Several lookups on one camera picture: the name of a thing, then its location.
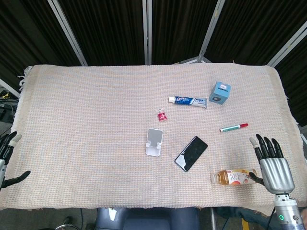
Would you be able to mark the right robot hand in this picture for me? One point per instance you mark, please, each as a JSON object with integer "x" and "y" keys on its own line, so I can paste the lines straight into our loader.
{"x": 275, "y": 172}

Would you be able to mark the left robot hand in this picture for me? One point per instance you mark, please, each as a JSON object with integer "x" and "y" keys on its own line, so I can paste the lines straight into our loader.
{"x": 7, "y": 148}

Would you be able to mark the black smartphone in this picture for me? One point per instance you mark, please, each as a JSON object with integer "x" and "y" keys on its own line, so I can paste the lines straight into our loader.
{"x": 191, "y": 153}

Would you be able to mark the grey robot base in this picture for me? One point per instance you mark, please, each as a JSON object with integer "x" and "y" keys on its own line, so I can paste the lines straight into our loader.
{"x": 148, "y": 219}

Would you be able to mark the red capped marker pen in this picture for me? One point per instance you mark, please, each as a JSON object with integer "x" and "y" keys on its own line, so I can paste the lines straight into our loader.
{"x": 233, "y": 127}

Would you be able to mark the white phone stand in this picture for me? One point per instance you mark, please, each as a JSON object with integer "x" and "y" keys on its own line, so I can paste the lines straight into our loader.
{"x": 154, "y": 142}

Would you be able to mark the orange tea drink bottle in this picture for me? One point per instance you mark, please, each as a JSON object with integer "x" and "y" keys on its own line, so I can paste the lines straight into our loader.
{"x": 231, "y": 178}

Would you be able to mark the beige woven tablecloth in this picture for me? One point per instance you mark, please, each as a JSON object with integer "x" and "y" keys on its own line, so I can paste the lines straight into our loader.
{"x": 96, "y": 131}

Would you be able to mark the black stool base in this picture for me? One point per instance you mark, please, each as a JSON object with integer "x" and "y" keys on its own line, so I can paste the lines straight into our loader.
{"x": 66, "y": 224}

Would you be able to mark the light blue small box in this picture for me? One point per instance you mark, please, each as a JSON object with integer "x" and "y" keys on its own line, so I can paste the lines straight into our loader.
{"x": 220, "y": 93}

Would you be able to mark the blue white toothpaste tube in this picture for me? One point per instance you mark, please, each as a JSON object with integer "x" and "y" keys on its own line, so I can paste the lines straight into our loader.
{"x": 188, "y": 101}

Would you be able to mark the small red candy packet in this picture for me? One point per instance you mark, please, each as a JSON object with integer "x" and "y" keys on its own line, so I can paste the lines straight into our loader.
{"x": 161, "y": 115}

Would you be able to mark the black folding screen partition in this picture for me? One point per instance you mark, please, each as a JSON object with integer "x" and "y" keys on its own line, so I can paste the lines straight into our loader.
{"x": 153, "y": 31}

